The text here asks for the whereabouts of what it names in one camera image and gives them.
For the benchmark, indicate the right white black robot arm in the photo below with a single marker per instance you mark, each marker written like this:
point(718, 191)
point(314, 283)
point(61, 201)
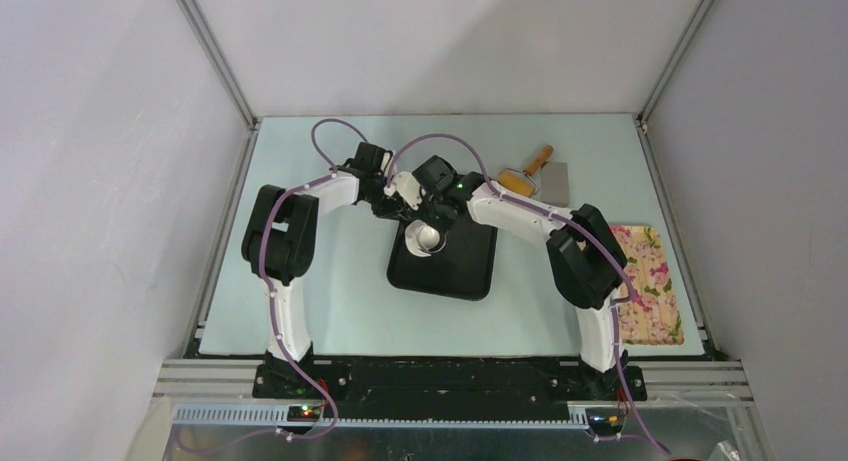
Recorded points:
point(587, 262)

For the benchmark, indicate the aluminium frame with cable duct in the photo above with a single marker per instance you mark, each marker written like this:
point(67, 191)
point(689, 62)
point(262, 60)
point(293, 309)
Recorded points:
point(694, 409)

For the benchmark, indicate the black baking tray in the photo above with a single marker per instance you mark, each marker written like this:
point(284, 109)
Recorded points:
point(462, 269)

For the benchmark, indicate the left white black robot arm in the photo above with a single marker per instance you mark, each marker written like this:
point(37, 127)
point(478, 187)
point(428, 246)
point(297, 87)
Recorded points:
point(280, 238)

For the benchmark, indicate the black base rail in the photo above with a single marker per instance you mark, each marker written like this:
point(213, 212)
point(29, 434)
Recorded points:
point(444, 389)

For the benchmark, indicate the wooden dough roller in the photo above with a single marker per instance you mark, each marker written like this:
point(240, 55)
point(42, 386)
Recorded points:
point(522, 181)

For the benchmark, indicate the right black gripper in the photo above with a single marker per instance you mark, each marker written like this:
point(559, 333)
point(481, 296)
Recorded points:
point(444, 225)

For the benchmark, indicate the white dough ball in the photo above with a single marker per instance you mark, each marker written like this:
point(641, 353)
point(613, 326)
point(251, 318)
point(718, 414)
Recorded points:
point(410, 239)

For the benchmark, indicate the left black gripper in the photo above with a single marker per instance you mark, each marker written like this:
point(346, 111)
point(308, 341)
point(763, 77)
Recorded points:
point(394, 210)

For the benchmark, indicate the floral cloth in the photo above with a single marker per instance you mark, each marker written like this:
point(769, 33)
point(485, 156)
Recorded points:
point(653, 318)

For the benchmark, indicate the small round metal cup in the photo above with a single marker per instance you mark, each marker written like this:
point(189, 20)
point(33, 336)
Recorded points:
point(429, 240)

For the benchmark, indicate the metal spatula with red handle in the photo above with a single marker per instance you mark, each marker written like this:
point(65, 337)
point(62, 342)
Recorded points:
point(555, 188)

